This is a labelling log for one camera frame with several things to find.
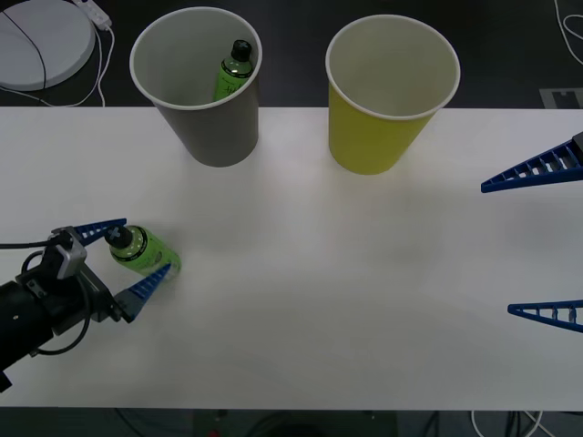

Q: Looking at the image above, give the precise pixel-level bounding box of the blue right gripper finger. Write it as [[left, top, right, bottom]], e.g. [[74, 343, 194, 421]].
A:
[[480, 131, 583, 195], [506, 299, 583, 333]]

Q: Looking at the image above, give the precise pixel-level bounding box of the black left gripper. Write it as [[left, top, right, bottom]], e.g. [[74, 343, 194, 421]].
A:
[[26, 218, 173, 339]]

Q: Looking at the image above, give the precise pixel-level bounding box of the green bottle with black cap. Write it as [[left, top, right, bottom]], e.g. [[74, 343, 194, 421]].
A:
[[211, 38, 256, 104], [104, 224, 182, 286]]

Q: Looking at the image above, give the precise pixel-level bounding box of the dark robot base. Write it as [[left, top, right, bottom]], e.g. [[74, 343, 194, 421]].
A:
[[190, 409, 397, 437]]

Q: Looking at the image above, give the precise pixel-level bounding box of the grey floor outlet plate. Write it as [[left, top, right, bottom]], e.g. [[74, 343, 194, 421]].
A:
[[539, 87, 583, 109]]

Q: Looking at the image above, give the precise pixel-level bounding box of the grey plastic waste bin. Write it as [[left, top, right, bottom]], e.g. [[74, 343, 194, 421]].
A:
[[128, 5, 264, 168]]

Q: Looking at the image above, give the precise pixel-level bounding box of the yellow-green plastic waste bin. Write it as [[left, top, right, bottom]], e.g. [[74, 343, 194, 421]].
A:
[[324, 14, 462, 176]]

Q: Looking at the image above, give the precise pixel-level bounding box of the white round disc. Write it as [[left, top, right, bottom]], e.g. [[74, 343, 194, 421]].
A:
[[0, 2, 97, 91]]

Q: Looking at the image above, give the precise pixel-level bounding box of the white power strip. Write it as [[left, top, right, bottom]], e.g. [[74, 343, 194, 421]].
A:
[[75, 0, 113, 30]]

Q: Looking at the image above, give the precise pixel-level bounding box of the white floor cable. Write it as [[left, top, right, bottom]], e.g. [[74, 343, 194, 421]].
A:
[[470, 409, 544, 437]]

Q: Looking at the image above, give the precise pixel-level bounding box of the white looped cable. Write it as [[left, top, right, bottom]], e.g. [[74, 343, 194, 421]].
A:
[[553, 0, 583, 83]]

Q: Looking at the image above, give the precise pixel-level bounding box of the white power strip cable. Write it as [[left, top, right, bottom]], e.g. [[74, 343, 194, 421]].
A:
[[0, 25, 116, 109]]

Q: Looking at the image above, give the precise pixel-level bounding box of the thin black cable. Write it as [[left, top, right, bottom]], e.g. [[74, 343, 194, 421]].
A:
[[0, 8, 49, 90]]

